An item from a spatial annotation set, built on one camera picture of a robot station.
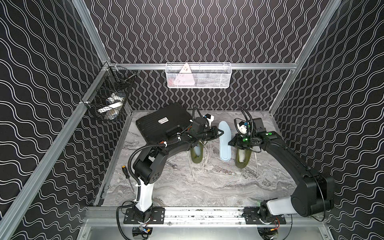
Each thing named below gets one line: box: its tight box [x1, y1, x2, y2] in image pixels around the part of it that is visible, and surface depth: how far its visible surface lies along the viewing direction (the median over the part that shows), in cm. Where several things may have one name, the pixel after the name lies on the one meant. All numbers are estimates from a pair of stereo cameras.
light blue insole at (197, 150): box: [194, 145, 201, 157], surface depth 97 cm
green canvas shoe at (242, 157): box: [235, 148, 252, 169], surface depth 93 cm
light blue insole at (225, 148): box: [218, 120, 232, 162], surface depth 85 cm
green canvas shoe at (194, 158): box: [190, 142, 204, 164], surface depth 95 cm
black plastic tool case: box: [135, 102, 194, 145], surface depth 105 cm
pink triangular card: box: [173, 63, 195, 86], surface depth 91 cm
